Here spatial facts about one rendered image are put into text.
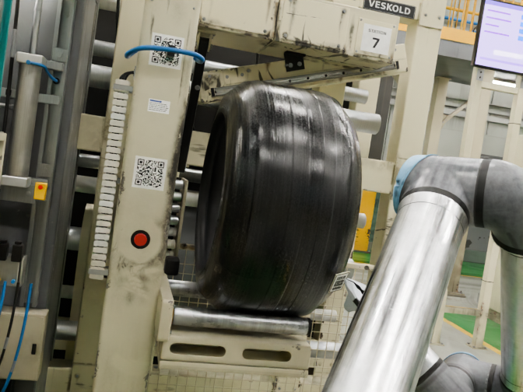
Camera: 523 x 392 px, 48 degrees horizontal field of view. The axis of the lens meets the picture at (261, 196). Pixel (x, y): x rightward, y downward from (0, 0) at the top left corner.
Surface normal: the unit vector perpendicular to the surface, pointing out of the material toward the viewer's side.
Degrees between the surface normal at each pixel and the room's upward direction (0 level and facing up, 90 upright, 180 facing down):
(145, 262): 90
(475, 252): 90
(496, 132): 90
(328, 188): 79
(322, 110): 40
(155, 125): 90
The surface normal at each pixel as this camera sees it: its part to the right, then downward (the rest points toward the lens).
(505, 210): -0.29, 0.33
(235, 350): 0.21, 0.08
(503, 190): -0.22, -0.16
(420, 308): 0.46, -0.44
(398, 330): 0.15, -0.62
